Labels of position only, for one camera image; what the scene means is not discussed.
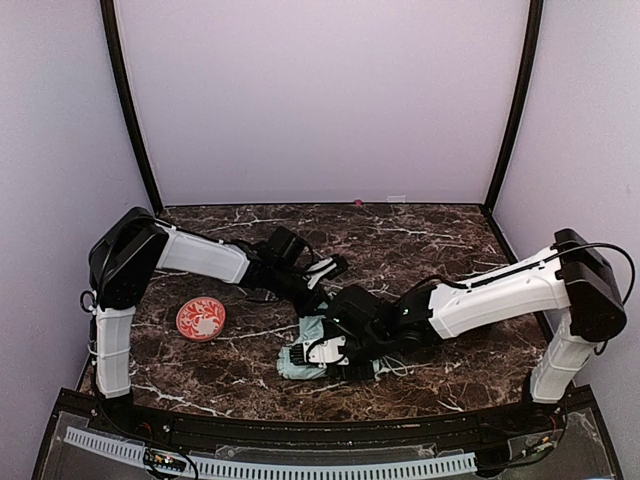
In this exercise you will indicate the right black frame post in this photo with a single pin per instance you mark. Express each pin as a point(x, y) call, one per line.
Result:
point(521, 88)

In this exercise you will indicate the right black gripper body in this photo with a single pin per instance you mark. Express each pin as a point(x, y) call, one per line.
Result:
point(345, 370)

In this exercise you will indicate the mint green folding umbrella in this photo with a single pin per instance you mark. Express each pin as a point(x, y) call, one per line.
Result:
point(314, 327)

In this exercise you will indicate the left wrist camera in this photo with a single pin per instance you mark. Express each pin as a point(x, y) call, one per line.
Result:
point(327, 268)

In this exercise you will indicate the orange patterned ceramic bowl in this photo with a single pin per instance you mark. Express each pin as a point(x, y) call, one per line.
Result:
point(201, 319)

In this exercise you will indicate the black front table rail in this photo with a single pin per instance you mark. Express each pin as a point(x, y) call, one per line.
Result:
point(481, 429)

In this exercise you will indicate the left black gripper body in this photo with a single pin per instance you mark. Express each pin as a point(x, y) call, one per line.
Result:
point(310, 304)

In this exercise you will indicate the black frame post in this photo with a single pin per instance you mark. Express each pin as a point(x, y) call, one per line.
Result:
point(521, 88)
point(126, 99)

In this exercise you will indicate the left black frame post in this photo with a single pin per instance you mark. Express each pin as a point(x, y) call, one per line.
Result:
point(126, 99)

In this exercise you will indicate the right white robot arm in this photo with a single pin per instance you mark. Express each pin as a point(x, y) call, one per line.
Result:
point(571, 277)

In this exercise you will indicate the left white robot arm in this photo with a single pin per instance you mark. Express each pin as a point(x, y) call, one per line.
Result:
point(125, 261)

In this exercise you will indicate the white slotted cable duct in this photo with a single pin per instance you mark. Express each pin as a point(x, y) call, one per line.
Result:
point(268, 465)

